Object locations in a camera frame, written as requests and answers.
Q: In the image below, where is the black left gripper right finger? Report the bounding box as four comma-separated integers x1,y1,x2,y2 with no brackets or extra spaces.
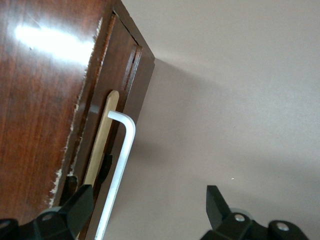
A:
199,185,307,240

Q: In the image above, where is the light wooden stick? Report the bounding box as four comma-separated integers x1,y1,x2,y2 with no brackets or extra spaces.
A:
83,89,120,191

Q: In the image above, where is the wooden drawer with white handle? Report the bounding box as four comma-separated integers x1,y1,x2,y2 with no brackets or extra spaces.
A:
53,13,143,240

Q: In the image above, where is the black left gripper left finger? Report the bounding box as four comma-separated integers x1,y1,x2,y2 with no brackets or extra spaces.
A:
0,184,95,240

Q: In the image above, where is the dark brown wooden cabinet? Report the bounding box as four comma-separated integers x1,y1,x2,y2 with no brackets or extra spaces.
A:
0,0,157,240

